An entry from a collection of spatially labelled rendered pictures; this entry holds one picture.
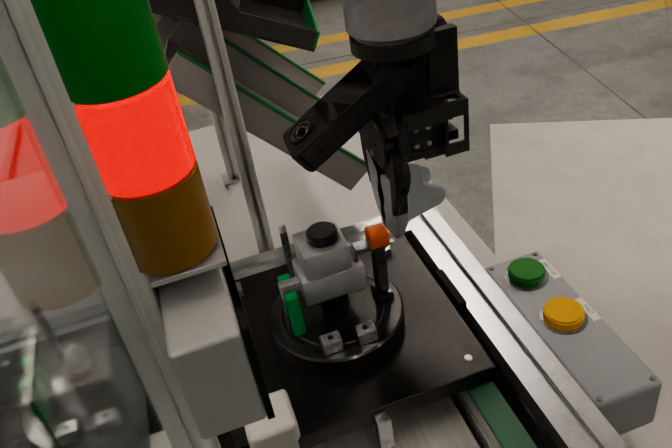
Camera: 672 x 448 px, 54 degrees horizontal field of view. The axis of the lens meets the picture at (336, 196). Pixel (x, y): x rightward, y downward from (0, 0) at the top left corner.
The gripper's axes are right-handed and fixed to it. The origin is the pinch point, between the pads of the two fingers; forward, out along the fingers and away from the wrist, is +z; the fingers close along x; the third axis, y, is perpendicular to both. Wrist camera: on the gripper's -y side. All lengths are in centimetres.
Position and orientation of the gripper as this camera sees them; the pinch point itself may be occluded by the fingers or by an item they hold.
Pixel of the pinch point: (389, 227)
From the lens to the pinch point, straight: 66.2
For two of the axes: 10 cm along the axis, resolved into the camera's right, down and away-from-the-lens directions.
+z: 1.4, 8.1, 5.7
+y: 9.4, -2.8, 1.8
